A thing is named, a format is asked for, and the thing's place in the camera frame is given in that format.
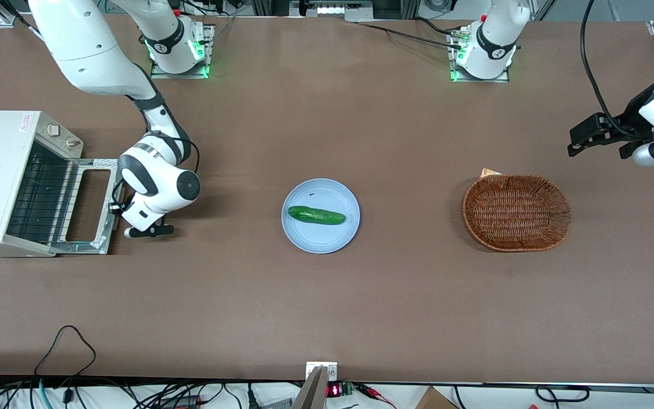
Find lit control box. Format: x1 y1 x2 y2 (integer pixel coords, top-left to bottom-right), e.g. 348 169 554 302
290 0 373 22

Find red clip leads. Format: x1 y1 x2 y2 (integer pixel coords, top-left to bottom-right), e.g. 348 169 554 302
355 383 397 409

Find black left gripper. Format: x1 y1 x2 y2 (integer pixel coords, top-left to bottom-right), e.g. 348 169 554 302
567 82 654 161

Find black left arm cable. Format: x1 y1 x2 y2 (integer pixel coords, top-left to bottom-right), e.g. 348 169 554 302
580 0 637 140

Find green cucumber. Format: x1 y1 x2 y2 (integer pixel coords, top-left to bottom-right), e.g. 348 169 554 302
288 206 346 226

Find brown wicker basket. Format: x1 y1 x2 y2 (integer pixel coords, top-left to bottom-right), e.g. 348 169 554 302
463 174 572 252

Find brown cardboard box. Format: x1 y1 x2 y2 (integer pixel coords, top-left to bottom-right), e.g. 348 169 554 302
415 386 459 409

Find light blue plate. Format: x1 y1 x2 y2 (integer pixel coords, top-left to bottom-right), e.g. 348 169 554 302
281 178 360 254

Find wire oven rack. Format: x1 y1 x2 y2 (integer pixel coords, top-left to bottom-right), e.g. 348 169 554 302
6 158 73 242

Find black oval cable loop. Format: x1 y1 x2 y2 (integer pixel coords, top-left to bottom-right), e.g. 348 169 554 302
535 385 590 403

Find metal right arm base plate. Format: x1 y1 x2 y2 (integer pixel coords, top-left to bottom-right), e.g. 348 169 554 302
150 24 216 80

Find thin black table cable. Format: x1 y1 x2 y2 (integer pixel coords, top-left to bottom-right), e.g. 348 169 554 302
357 22 465 52

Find white pole bracket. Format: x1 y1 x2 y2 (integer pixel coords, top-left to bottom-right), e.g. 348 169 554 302
306 362 338 382

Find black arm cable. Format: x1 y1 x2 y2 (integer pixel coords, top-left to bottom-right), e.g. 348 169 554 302
145 128 200 174
580 0 637 140

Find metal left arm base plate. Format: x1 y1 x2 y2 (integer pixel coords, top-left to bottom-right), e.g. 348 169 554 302
447 26 511 84

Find black looped cable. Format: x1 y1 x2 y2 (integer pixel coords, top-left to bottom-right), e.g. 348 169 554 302
34 325 97 378

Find thick black table cable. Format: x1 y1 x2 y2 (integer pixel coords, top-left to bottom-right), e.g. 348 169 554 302
414 17 455 35

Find aluminium camera pole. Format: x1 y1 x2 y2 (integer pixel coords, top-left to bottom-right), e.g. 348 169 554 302
292 365 328 409

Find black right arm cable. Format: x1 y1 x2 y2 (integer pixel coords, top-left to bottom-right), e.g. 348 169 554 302
145 128 200 174

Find black power adapter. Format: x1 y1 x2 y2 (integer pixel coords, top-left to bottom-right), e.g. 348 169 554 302
160 395 200 409

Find short aluminium frame piece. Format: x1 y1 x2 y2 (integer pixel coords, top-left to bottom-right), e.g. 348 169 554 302
0 0 21 28

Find glass oven door with handle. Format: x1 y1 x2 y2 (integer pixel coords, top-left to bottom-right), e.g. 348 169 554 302
49 158 121 254

